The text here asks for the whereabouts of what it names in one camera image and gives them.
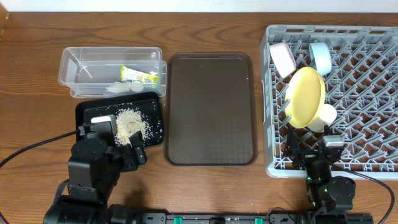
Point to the white tissue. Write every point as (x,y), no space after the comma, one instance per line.
(121,87)

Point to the light blue bowl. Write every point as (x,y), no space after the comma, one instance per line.
(320,58)

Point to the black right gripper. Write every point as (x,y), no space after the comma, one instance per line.
(308,156)

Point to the yellow round plate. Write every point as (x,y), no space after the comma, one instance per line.
(305,95)

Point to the grey dishwasher rack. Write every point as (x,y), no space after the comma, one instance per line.
(362,86)

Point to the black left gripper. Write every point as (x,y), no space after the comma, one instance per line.
(125,150)

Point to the dark brown serving tray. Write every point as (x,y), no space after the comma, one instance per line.
(211,113)

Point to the green yellow snack wrapper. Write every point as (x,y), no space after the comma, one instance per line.
(134,76)

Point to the clear plastic waste bin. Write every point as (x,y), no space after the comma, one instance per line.
(87,71)

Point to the white cup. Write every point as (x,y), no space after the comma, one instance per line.
(326,116)

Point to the black plastic waste tray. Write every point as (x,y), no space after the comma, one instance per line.
(146,103)

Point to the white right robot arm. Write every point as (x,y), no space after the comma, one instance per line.
(332,197)

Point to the pink bowl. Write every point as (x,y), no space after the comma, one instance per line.
(283,59)

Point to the pile of rice leftovers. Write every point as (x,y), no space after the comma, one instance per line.
(131,120)

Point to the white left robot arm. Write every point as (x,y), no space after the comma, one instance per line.
(94,170)

